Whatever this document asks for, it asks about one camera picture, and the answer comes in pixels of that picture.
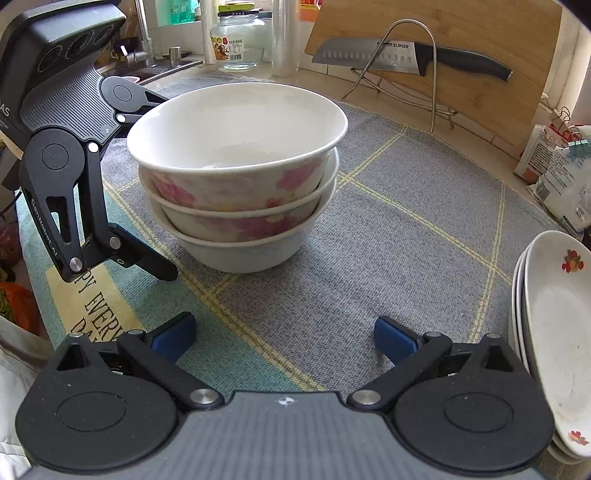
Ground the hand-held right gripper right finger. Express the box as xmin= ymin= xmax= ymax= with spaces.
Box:
xmin=346 ymin=316 xmax=532 ymax=409

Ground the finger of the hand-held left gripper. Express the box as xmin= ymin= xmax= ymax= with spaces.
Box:
xmin=115 ymin=88 xmax=169 ymax=138
xmin=21 ymin=138 xmax=179 ymax=283

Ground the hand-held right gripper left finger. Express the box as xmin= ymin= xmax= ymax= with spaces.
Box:
xmin=44 ymin=311 xmax=225 ymax=409

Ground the white pink-floral bowl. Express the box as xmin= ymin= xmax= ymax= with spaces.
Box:
xmin=139 ymin=152 xmax=341 ymax=243
xmin=126 ymin=82 xmax=349 ymax=213
xmin=148 ymin=178 xmax=337 ymax=274

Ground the metal sink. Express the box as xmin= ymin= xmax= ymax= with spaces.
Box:
xmin=99 ymin=58 xmax=204 ymax=86

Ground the metal faucet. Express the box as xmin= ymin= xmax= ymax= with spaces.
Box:
xmin=117 ymin=0 xmax=160 ymax=68

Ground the clear glass jar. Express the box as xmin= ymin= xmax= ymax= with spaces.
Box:
xmin=210 ymin=13 xmax=267 ymax=72

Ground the grey checked table mat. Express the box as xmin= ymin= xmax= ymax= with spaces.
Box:
xmin=16 ymin=74 xmax=561 ymax=402

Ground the orange produce bag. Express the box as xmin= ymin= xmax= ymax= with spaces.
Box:
xmin=0 ymin=219 xmax=42 ymax=335

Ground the stack of clear plastic cups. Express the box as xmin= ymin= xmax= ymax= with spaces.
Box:
xmin=270 ymin=0 xmax=301 ymax=78

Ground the orange bottle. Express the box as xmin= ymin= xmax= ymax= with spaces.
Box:
xmin=298 ymin=0 xmax=326 ymax=21

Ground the white printed plastic bag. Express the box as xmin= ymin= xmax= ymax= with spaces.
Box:
xmin=536 ymin=138 xmax=591 ymax=238

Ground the orange and white packet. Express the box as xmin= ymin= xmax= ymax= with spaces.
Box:
xmin=514 ymin=124 xmax=571 ymax=183

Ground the green binder clip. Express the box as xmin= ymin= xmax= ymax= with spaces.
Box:
xmin=566 ymin=136 xmax=591 ymax=160

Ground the bamboo cutting board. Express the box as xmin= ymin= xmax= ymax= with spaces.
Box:
xmin=304 ymin=0 xmax=563 ymax=160

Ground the black-handled kitchen knife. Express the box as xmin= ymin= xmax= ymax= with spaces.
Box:
xmin=311 ymin=38 xmax=514 ymax=83

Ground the metal wire rack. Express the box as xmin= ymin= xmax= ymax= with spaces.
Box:
xmin=341 ymin=19 xmax=458 ymax=134

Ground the wire-handled binder clip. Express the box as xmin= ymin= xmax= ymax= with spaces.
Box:
xmin=547 ymin=106 xmax=583 ymax=139

